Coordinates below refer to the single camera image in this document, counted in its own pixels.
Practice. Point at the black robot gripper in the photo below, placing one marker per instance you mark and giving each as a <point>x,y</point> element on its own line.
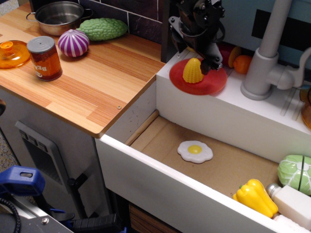
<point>185,32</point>

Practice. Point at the yellow toy corn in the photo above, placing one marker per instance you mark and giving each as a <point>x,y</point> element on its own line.
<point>192,71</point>

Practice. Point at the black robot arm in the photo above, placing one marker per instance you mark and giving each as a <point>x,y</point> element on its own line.
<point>207,14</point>

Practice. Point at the red plastic plate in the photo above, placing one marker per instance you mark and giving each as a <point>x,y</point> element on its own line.
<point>212,83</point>

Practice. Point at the red toy apple half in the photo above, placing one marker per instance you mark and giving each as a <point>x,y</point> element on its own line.
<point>229,53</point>

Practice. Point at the orange toy fruit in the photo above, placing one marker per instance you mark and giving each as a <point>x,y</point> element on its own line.
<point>242,63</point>

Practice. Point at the grey toy faucet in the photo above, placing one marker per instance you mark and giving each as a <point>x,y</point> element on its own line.
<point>264,70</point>

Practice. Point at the green toy bitter gourd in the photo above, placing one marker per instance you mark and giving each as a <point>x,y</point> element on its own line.
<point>102,29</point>

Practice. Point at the toy fried egg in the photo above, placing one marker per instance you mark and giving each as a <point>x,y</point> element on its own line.
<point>195,152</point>

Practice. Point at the white toy sink basin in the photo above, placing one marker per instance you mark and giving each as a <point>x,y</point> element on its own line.
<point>248,138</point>

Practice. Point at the purple striped toy onion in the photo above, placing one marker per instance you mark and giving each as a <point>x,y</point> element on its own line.
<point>73,43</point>

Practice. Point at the orange transparent pot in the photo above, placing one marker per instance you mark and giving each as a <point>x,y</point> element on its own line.
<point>305,97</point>

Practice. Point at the steel cooking pot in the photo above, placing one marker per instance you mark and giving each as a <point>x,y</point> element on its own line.
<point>58,17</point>

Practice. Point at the orange toy beans can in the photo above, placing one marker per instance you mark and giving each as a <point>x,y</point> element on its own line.
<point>45,58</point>

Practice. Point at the yellow toy bell pepper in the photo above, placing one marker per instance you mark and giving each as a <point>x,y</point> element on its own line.
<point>253,195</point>

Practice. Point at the green toy cabbage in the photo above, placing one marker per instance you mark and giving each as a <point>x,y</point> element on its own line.
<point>295,171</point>

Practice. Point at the orange transparent pot lid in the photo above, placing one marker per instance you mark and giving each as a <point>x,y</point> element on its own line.
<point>13,54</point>

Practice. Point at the white toy bottle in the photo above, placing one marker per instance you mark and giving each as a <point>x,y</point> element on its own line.
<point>292,204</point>

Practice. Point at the grey toy oven door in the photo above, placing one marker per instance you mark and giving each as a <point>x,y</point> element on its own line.
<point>46,157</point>

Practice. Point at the blue clamp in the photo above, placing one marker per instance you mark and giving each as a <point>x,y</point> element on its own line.
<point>21,181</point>

